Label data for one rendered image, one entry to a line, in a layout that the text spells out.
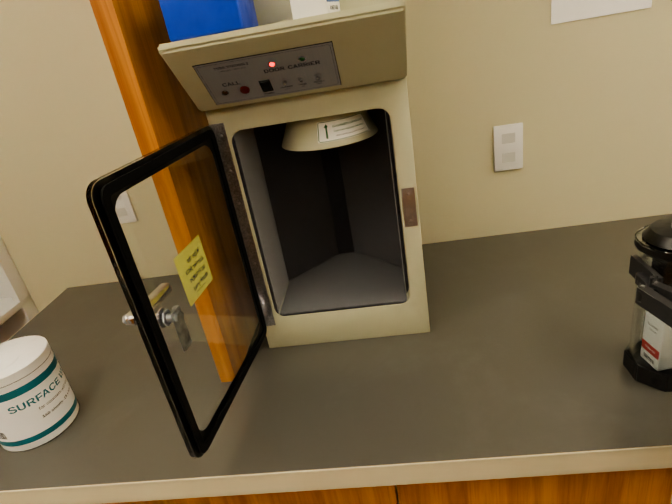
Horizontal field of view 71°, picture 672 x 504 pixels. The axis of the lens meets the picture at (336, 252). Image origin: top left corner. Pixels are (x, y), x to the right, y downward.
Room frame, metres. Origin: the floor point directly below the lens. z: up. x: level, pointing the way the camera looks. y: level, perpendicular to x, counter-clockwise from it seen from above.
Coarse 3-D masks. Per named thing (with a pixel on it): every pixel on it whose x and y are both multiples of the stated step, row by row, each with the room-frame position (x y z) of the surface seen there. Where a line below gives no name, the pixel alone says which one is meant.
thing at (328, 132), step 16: (352, 112) 0.82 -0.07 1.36; (288, 128) 0.84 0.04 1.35; (304, 128) 0.81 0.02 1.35; (320, 128) 0.80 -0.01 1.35; (336, 128) 0.79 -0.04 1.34; (352, 128) 0.80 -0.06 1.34; (368, 128) 0.82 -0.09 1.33; (288, 144) 0.83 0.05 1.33; (304, 144) 0.80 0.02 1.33; (320, 144) 0.79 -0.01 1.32; (336, 144) 0.78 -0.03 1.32
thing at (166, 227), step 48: (144, 192) 0.57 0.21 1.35; (192, 192) 0.67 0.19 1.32; (144, 240) 0.54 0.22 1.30; (192, 240) 0.63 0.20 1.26; (192, 288) 0.60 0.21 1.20; (240, 288) 0.72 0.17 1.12; (144, 336) 0.48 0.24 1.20; (192, 336) 0.56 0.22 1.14; (240, 336) 0.68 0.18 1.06; (192, 384) 0.53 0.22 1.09
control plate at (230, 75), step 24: (312, 48) 0.68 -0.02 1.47; (216, 72) 0.71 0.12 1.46; (240, 72) 0.71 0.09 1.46; (264, 72) 0.71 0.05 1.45; (288, 72) 0.71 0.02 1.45; (312, 72) 0.71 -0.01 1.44; (336, 72) 0.71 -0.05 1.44; (216, 96) 0.74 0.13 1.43; (240, 96) 0.75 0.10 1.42; (264, 96) 0.75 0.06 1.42
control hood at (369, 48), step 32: (224, 32) 0.67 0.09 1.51; (256, 32) 0.66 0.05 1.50; (288, 32) 0.66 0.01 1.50; (320, 32) 0.66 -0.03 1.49; (352, 32) 0.66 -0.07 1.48; (384, 32) 0.67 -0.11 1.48; (192, 64) 0.70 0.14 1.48; (352, 64) 0.71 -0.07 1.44; (384, 64) 0.71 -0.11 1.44; (192, 96) 0.74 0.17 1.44; (288, 96) 0.75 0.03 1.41
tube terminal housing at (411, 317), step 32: (256, 0) 0.78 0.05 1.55; (288, 0) 0.77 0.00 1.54; (352, 0) 0.76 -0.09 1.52; (384, 0) 0.76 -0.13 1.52; (320, 96) 0.77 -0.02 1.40; (352, 96) 0.76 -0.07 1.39; (384, 96) 0.76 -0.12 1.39; (416, 192) 0.75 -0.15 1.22; (416, 256) 0.75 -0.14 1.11; (416, 288) 0.76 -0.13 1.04; (288, 320) 0.79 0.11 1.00; (320, 320) 0.78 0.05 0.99; (352, 320) 0.77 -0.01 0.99; (384, 320) 0.76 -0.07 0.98; (416, 320) 0.76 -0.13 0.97
